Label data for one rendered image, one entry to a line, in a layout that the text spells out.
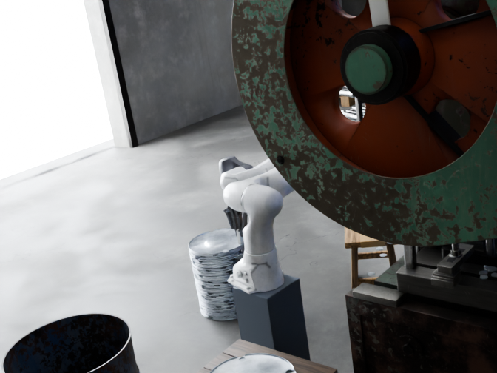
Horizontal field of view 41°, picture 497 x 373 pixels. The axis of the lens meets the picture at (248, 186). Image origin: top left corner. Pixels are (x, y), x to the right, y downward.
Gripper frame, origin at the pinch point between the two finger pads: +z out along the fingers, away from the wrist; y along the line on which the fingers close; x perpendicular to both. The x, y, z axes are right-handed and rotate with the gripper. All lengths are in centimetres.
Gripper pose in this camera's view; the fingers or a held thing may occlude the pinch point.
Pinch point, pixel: (239, 236)
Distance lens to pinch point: 309.3
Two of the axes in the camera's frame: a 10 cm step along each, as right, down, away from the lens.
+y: 8.3, 0.5, -5.5
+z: 1.5, 9.4, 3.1
